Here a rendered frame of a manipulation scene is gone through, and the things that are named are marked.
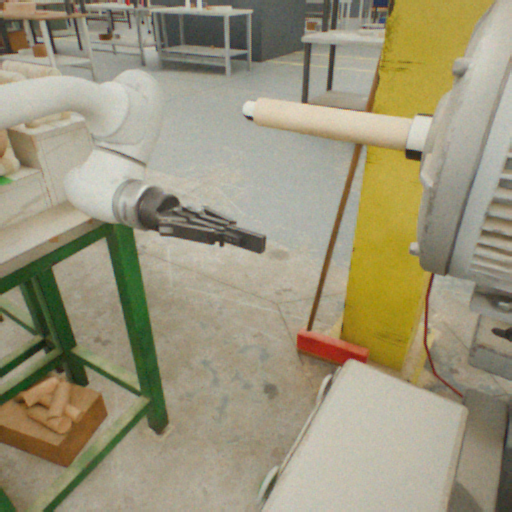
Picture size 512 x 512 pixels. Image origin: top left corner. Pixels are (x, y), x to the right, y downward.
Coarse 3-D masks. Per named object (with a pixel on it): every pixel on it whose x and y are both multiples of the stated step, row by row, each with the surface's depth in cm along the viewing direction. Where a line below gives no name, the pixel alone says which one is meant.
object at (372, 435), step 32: (352, 384) 33; (384, 384) 33; (320, 416) 31; (352, 416) 31; (384, 416) 31; (416, 416) 31; (448, 416) 31; (320, 448) 29; (352, 448) 29; (384, 448) 29; (416, 448) 29; (448, 448) 29; (288, 480) 27; (320, 480) 27; (352, 480) 27; (384, 480) 27; (416, 480) 27; (448, 480) 27
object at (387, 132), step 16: (256, 112) 50; (272, 112) 49; (288, 112) 48; (304, 112) 47; (320, 112) 46; (336, 112) 45; (352, 112) 45; (288, 128) 49; (304, 128) 47; (320, 128) 46; (336, 128) 45; (352, 128) 44; (368, 128) 44; (384, 128) 43; (400, 128) 42; (368, 144) 45; (384, 144) 44; (400, 144) 43
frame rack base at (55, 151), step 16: (16, 128) 94; (48, 128) 94; (64, 128) 96; (80, 128) 100; (16, 144) 95; (32, 144) 92; (48, 144) 94; (64, 144) 97; (80, 144) 101; (32, 160) 95; (48, 160) 95; (64, 160) 99; (80, 160) 102; (48, 176) 96; (64, 176) 100; (48, 192) 98; (64, 192) 101
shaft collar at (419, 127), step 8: (416, 120) 41; (424, 120) 41; (416, 128) 41; (424, 128) 41; (408, 136) 41; (416, 136) 41; (424, 136) 41; (408, 144) 41; (416, 144) 41; (424, 144) 41; (408, 152) 42; (416, 152) 42; (416, 160) 43
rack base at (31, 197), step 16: (16, 176) 92; (32, 176) 93; (0, 192) 88; (16, 192) 91; (32, 192) 94; (0, 208) 89; (16, 208) 92; (32, 208) 95; (48, 208) 99; (0, 224) 90
